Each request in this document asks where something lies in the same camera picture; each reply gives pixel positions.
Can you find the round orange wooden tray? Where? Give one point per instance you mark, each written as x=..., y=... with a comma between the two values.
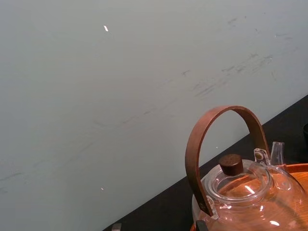
x=300, y=168

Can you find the glass lid with wooden knob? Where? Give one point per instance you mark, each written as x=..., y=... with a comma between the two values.
x=231, y=164

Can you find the small grey metal piece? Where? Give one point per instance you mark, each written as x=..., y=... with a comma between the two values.
x=117, y=227

